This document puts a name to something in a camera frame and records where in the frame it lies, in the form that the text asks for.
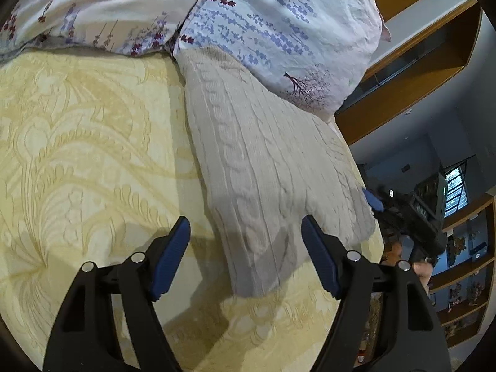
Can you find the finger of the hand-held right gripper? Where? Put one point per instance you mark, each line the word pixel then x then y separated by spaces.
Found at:
pixel 374 200

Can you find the pink floral pillow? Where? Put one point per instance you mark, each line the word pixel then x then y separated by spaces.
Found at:
pixel 97 7

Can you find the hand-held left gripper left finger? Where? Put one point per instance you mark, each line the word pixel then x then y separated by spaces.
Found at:
pixel 172 255

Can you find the wooden cabinet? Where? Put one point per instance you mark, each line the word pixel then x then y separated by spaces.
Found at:
pixel 387 112

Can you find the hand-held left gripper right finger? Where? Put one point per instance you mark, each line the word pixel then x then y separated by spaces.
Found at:
pixel 321 255

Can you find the window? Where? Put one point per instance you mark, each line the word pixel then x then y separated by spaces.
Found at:
pixel 456 192

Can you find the wooden display shelf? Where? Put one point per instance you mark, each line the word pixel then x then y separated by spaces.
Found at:
pixel 465 275

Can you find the yellow patterned bed sheet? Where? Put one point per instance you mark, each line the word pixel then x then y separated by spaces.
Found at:
pixel 77 162

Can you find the person's right hand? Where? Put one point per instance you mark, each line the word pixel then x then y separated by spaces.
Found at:
pixel 423 272

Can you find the light blue floral pillow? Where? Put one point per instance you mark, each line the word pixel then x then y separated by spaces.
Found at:
pixel 294 27

